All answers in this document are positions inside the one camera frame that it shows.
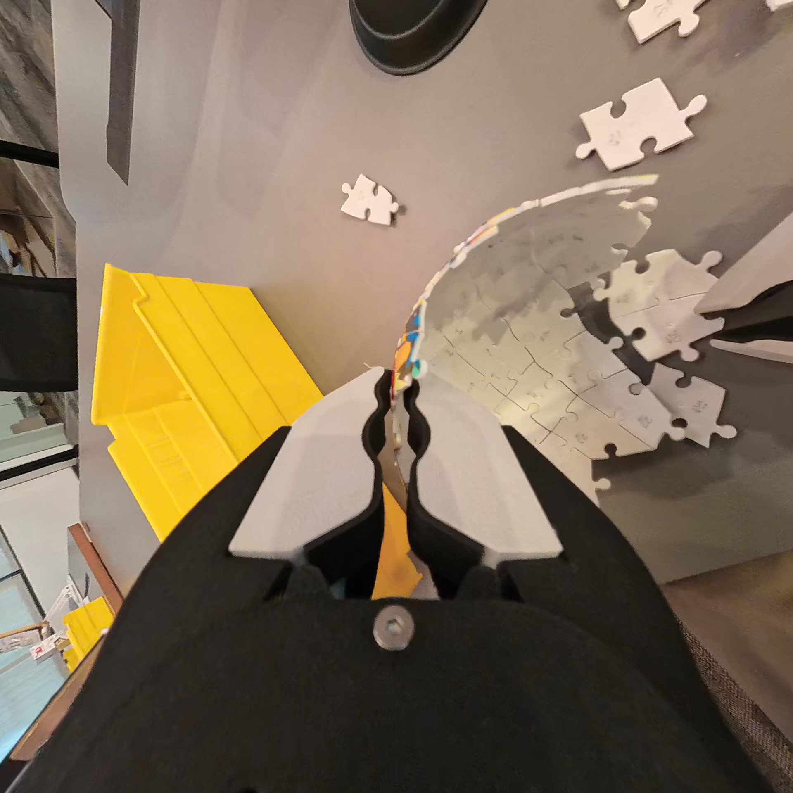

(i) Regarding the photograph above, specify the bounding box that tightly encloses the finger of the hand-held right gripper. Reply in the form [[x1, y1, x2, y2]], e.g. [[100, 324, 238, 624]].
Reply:
[[711, 322, 793, 366], [694, 211, 793, 329]]

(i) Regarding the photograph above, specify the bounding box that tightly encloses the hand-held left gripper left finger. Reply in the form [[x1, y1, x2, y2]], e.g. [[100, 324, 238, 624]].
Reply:
[[228, 367, 394, 588]]

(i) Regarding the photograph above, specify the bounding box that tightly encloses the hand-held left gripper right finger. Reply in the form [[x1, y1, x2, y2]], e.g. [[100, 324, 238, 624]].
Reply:
[[403, 373, 564, 598]]

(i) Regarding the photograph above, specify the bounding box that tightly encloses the colourful puzzle ball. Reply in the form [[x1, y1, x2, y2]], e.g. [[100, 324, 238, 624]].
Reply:
[[390, 173, 689, 506]]

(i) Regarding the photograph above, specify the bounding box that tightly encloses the yellow plastic bin stack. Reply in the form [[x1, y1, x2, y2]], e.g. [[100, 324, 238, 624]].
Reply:
[[92, 263, 422, 598]]

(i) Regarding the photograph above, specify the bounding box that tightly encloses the wooden edged table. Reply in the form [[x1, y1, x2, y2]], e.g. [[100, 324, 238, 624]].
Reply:
[[9, 523, 125, 763]]

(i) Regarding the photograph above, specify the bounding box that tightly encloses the small yellow bin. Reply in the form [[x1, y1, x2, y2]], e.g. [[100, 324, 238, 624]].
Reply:
[[62, 596, 115, 673]]

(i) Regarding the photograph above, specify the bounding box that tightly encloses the white device on stand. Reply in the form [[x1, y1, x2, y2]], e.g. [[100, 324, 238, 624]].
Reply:
[[0, 585, 84, 660]]

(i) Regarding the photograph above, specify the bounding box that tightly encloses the black round stand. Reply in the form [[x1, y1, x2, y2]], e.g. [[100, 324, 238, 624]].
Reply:
[[349, 0, 490, 76]]

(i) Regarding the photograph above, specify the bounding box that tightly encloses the black flat mat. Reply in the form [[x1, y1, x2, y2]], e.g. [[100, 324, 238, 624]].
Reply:
[[105, 0, 140, 185]]

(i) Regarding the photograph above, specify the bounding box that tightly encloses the black partition frame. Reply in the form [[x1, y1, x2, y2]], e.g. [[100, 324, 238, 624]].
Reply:
[[0, 139, 59, 168]]

